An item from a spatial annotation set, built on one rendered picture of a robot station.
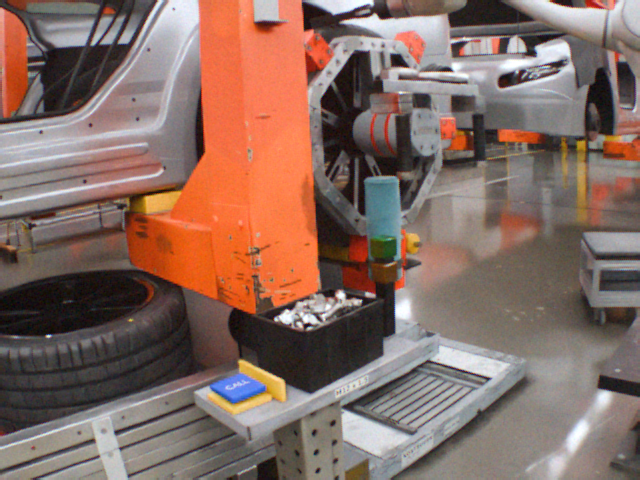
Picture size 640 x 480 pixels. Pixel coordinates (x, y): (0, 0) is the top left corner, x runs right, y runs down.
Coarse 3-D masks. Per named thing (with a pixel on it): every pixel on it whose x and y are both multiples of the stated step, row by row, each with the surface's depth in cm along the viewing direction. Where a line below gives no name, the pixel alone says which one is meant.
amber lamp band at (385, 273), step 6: (372, 264) 110; (378, 264) 109; (384, 264) 108; (390, 264) 109; (396, 264) 110; (372, 270) 110; (378, 270) 109; (384, 270) 108; (390, 270) 109; (396, 270) 110; (372, 276) 111; (378, 276) 109; (384, 276) 108; (390, 276) 109; (396, 276) 110; (378, 282) 110; (384, 282) 108; (390, 282) 109
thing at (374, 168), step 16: (352, 64) 154; (352, 80) 155; (336, 96) 151; (352, 96) 155; (336, 112) 155; (352, 112) 161; (336, 128) 152; (352, 128) 163; (336, 144) 154; (352, 144) 163; (336, 160) 154; (352, 160) 159; (368, 160) 162; (384, 160) 180; (336, 176) 154; (352, 176) 159; (368, 176) 182; (352, 192) 160; (400, 192) 170
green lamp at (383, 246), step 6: (372, 240) 109; (378, 240) 108; (384, 240) 107; (390, 240) 108; (396, 240) 109; (372, 246) 109; (378, 246) 108; (384, 246) 107; (390, 246) 108; (396, 246) 109; (372, 252) 109; (378, 252) 108; (384, 252) 107; (390, 252) 108; (396, 252) 109; (384, 258) 107
